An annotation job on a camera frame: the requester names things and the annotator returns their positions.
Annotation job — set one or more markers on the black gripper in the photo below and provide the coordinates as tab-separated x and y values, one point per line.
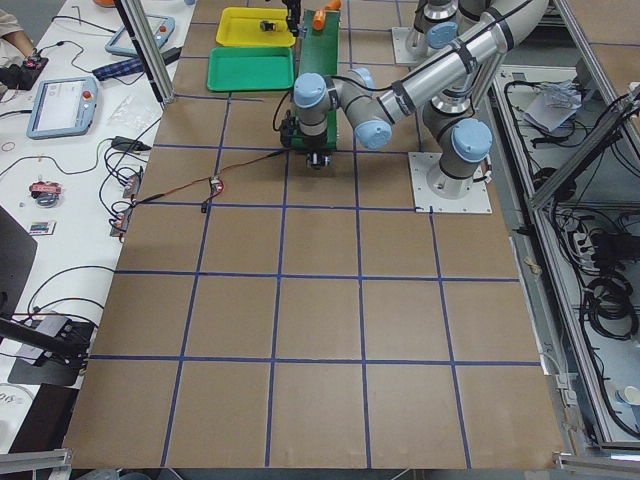
315	150

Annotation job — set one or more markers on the yellow push button switch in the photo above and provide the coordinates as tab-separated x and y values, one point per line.
268	26

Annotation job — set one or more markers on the orange cylinder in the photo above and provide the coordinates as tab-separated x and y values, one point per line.
319	20
333	5

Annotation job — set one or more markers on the green push button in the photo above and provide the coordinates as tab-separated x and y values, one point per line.
316	160

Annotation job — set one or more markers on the person forearm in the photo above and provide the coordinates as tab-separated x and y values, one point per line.
14	40

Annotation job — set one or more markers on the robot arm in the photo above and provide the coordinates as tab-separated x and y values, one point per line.
435	24
459	43

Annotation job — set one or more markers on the green conveyor belt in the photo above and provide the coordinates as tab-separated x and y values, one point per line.
320	51

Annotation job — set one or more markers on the yellow plastic tray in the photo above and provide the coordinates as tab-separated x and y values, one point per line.
240	27

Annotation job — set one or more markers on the green plastic tray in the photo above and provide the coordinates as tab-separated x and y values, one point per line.
250	69

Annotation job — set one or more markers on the blue plaid pouch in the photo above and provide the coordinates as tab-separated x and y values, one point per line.
118	69

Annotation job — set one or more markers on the small red circuit board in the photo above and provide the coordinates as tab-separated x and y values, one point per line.
216	186

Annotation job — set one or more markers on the black power adapter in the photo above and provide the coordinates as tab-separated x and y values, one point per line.
125	144

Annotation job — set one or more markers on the near teach pendant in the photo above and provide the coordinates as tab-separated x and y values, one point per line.
63	108

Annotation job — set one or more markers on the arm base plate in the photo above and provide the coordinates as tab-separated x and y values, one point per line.
402	45
435	192

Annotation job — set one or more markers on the aluminium frame post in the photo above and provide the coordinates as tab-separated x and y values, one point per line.
135	21

